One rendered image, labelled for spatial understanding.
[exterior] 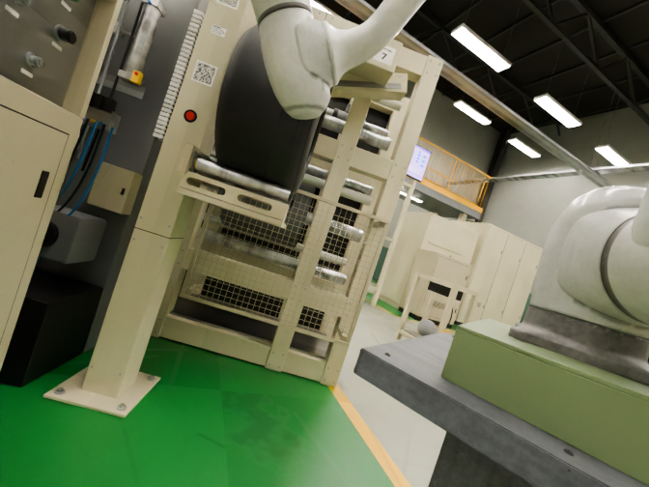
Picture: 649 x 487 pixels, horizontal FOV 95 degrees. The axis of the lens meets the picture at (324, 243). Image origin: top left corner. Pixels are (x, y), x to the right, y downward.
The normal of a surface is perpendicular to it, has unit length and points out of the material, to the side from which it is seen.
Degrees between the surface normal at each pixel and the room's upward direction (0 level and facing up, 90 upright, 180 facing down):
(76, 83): 90
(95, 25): 90
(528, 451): 90
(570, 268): 101
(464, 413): 90
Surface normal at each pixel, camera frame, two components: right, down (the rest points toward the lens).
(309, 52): 0.09, 0.20
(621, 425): -0.58, -0.19
